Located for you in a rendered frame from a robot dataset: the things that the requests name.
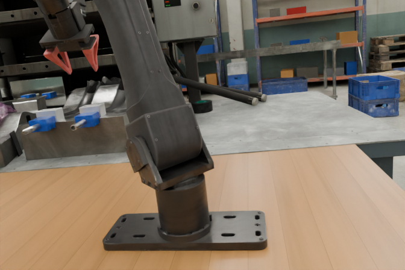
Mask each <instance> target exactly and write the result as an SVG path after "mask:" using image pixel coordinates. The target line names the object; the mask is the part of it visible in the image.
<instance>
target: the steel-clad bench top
mask: <svg viewBox="0 0 405 270"><path fill-rule="evenodd" d="M212 106H213V110H212V111H210V112H207V113H195V117H196V120H197V123H198V125H199V128H200V132H201V135H202V138H203V140H204V142H205V144H206V147H207V149H208V151H209V153H210V155H211V156H213V155H227V154H241V153H250V152H264V151H279V150H287V149H301V148H316V147H323V146H338V145H352V144H355V145H361V144H369V143H383V142H397V141H405V132H403V131H401V130H399V129H397V128H395V127H392V126H390V125H388V124H386V123H384V122H382V121H380V120H378V119H376V118H373V117H371V116H369V115H367V114H364V113H362V112H361V111H358V110H356V109H354V108H352V107H350V106H348V105H346V104H343V103H341V102H339V101H337V100H335V99H333V98H331V97H329V96H327V95H324V94H322V93H320V92H318V91H309V92H297V93H284V94H277V95H267V99H266V101H265V102H261V101H259V102H258V104H257V105H256V106H253V105H249V104H246V103H243V102H239V101H235V100H233V99H220V100H214V101H212ZM22 152H23V153H22V154H21V155H20V156H19V157H18V155H17V156H16V157H15V158H14V159H13V160H12V161H11V162H10V163H9V164H8V165H7V166H6V167H2V168H0V173H6V172H20V171H35V170H43V169H57V168H72V167H80V166H95V165H109V164H117V163H130V161H129V159H128V156H127V153H126V152H118V153H110V154H96V155H82V156H75V157H60V158H53V159H38V160H26V157H25V151H24V149H23V150H22Z"/></svg>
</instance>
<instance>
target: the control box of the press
mask: <svg viewBox="0 0 405 270"><path fill-rule="evenodd" d="M152 6H153V12H154V20H155V23H154V28H155V31H156V33H157V37H158V39H159V42H160V43H168V46H169V56H170V59H171V62H172V64H173V65H174V66H175V68H176V69H177V70H178V71H179V73H180V74H181V75H182V77H183V78H186V79H189V80H193V81H197V82H199V74H198V63H197V57H196V53H197V52H198V50H199V48H200V46H201V44H202V42H203V40H205V39H208V38H214V37H218V29H217V22H216V10H215V0H152ZM173 43H174V44H175V45H176V46H177V47H178V48H179V50H180V51H181V52H182V53H183V54H184V61H185V66H186V75H185V73H184V72H183V71H182V69H181V68H180V67H179V65H177V64H176V62H175V60H174V56H173V49H172V46H173ZM186 76H187V77H186ZM186 88H187V94H188V96H187V99H189V102H193V101H198V100H201V91H200V90H198V89H194V88H191V87H187V86H186Z"/></svg>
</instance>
